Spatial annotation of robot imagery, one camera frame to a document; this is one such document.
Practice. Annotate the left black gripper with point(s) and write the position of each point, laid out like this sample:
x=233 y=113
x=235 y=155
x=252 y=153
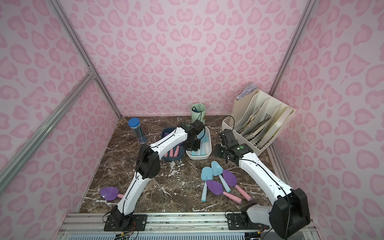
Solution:
x=193 y=143

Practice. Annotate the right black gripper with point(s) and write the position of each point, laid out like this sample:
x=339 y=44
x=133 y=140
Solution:
x=226 y=138

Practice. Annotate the white storage box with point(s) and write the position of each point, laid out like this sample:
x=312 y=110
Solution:
x=201 y=135

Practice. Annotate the dark teal storage box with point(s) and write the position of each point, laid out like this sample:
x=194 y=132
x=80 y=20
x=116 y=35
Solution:
x=166 y=132

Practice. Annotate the blue shovel vertical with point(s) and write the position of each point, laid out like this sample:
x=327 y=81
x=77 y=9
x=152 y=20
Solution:
x=206 y=174

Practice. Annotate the round purple shovel pink handle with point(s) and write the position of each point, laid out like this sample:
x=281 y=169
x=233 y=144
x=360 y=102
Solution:
x=110 y=193

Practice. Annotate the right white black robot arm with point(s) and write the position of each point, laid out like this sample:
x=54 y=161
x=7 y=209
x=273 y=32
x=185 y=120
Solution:
x=289 y=212

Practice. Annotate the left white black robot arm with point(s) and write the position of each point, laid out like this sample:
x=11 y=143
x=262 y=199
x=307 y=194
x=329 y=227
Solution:
x=148 y=165

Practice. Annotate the blue shovel right angled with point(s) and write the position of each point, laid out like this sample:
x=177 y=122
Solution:
x=218 y=171

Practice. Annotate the green pen cup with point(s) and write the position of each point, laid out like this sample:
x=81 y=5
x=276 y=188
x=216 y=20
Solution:
x=198 y=112

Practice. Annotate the white file organizer rack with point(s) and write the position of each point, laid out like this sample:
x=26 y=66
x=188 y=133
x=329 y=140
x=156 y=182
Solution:
x=257 y=118

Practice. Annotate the pointed purple shovel right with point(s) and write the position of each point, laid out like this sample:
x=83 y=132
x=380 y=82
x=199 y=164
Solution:
x=217 y=189

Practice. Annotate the blue lid pen tube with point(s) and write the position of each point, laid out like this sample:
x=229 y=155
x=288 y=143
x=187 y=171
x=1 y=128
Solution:
x=136 y=127

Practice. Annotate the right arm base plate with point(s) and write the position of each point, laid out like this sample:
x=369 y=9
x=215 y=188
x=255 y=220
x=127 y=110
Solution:
x=242 y=222

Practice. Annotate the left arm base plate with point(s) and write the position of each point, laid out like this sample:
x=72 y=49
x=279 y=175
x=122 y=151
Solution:
x=126 y=224

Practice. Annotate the aluminium frame rail front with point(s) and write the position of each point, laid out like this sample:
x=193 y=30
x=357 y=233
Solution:
x=161 y=226

